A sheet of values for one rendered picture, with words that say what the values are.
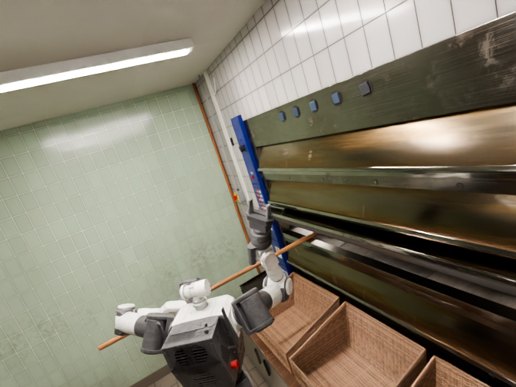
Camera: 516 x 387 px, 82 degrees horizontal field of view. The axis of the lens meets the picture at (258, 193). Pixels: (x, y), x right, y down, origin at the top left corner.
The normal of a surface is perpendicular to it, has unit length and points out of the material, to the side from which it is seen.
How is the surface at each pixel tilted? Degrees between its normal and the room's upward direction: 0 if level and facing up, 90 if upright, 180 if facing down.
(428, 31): 90
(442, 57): 90
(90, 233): 90
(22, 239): 90
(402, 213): 70
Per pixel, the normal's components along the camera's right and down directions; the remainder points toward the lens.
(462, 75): -0.85, 0.36
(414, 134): -0.91, 0.03
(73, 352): 0.42, 0.07
